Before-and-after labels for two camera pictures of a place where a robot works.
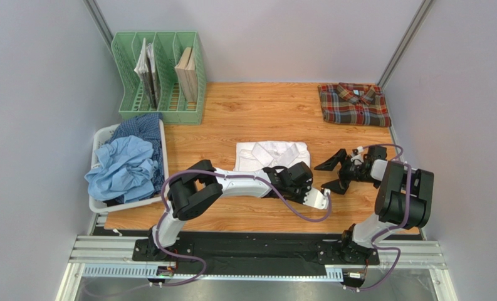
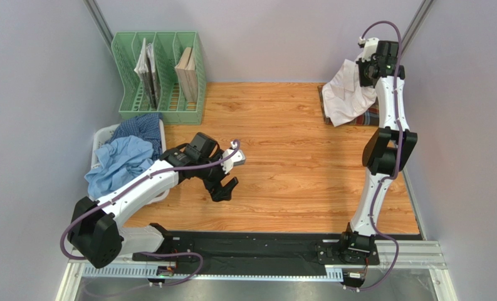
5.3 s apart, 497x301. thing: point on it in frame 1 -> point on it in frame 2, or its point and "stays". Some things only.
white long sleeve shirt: [261, 155] -> [345, 94]
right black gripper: [350, 170] -> [365, 70]
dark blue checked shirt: [148, 126] stays
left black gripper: [307, 186] -> [217, 192]
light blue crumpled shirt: [124, 171] stays
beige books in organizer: [187, 72] stays
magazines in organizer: [146, 70] stays
